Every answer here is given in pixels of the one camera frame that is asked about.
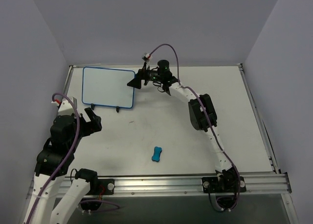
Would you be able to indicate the blue bone shaped eraser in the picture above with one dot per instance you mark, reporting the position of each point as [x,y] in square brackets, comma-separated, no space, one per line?
[156,154]

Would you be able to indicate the aluminium front rail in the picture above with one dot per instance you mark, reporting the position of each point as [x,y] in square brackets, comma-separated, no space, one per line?
[191,185]

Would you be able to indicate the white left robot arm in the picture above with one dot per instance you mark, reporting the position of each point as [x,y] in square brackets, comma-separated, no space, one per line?
[54,160]

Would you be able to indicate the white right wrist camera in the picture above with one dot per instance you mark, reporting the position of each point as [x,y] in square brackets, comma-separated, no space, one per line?
[146,57]

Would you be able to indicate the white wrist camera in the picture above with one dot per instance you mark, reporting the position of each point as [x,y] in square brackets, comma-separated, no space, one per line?
[146,57]
[64,107]

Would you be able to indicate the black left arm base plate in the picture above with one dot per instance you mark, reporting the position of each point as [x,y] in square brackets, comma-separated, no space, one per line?
[102,187]

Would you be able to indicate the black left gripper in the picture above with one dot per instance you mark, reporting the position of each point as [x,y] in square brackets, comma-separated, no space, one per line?
[90,124]

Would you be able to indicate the blue framed small whiteboard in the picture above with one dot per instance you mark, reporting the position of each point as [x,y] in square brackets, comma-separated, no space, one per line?
[107,87]

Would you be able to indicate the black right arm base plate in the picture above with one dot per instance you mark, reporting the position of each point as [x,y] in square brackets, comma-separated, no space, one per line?
[216,185]

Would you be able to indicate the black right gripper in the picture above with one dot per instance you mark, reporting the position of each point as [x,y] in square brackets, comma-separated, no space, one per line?
[142,76]

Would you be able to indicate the wire whiteboard stand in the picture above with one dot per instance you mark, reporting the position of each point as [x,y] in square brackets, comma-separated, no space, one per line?
[93,106]

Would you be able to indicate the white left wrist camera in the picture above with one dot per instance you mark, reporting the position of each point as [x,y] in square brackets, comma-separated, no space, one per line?
[64,107]

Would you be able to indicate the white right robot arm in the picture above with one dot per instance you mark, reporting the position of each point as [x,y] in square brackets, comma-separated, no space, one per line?
[202,114]

